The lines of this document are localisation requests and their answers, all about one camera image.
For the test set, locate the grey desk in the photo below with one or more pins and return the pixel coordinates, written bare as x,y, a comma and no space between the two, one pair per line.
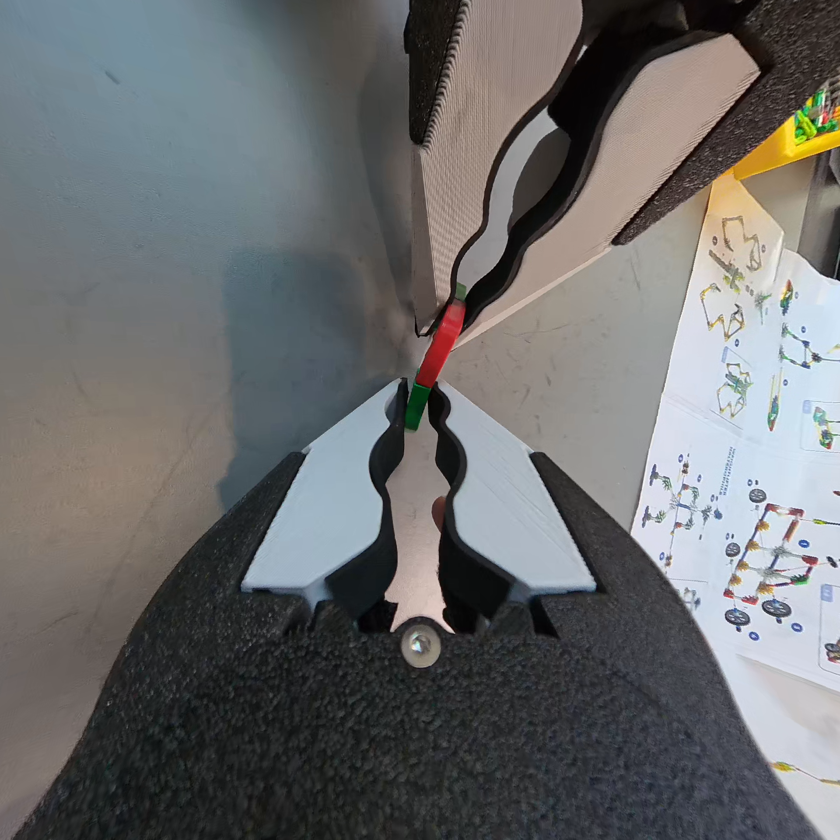
158,263

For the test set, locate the red toy connector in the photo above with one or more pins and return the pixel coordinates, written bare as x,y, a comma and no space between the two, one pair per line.
442,344

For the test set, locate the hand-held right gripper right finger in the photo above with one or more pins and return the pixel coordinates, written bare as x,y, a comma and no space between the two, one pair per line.
519,512

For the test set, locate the yellow parts bin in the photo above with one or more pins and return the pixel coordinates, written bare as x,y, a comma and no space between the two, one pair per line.
788,151

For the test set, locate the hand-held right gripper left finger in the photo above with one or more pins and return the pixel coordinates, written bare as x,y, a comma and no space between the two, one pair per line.
322,512

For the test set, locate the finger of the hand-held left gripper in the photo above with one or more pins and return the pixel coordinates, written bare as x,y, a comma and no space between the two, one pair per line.
473,105
656,145

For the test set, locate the pile of toy pieces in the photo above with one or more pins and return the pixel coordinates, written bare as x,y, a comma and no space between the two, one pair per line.
817,116

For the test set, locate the fold-out toy instruction sheet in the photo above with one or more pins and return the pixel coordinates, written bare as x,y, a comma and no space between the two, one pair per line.
748,433

